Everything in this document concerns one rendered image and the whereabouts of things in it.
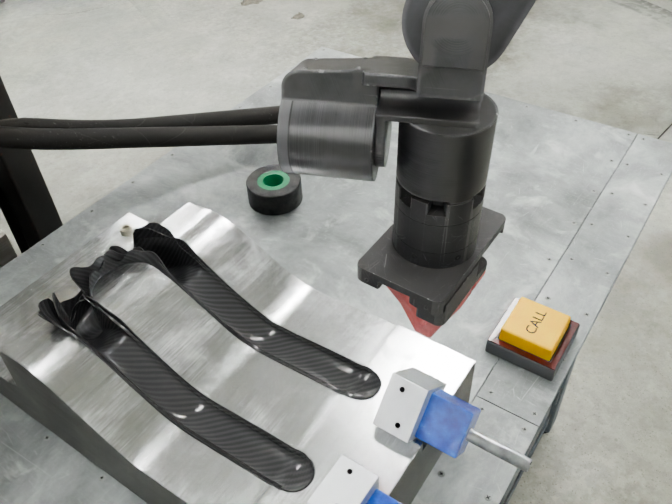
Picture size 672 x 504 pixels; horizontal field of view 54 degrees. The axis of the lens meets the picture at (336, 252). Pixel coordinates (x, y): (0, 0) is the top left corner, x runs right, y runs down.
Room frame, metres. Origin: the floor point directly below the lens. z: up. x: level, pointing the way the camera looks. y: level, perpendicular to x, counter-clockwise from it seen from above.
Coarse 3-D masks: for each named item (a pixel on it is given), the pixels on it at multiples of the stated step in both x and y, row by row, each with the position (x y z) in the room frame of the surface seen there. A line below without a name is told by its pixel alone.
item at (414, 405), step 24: (408, 384) 0.34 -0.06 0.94; (432, 384) 0.35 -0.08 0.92; (384, 408) 0.33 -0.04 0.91; (408, 408) 0.32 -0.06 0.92; (432, 408) 0.32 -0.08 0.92; (456, 408) 0.32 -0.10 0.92; (408, 432) 0.31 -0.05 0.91; (432, 432) 0.31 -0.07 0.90; (456, 432) 0.30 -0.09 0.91; (480, 432) 0.31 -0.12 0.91; (456, 456) 0.29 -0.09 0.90; (504, 456) 0.28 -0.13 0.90
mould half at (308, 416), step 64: (256, 256) 0.54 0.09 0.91; (0, 320) 0.51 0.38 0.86; (128, 320) 0.44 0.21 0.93; (192, 320) 0.45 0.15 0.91; (320, 320) 0.46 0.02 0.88; (384, 320) 0.45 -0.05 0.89; (0, 384) 0.44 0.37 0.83; (64, 384) 0.37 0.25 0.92; (192, 384) 0.39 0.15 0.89; (256, 384) 0.38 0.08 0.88; (320, 384) 0.38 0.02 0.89; (384, 384) 0.37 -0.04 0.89; (448, 384) 0.37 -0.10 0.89; (128, 448) 0.32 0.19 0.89; (192, 448) 0.32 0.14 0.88; (320, 448) 0.31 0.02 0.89; (384, 448) 0.30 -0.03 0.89
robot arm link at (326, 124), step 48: (432, 0) 0.32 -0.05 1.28; (480, 0) 0.31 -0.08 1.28; (432, 48) 0.31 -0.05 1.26; (480, 48) 0.31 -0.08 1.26; (288, 96) 0.35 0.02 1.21; (336, 96) 0.34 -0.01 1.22; (432, 96) 0.31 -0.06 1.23; (480, 96) 0.31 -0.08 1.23; (288, 144) 0.33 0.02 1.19; (336, 144) 0.32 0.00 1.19
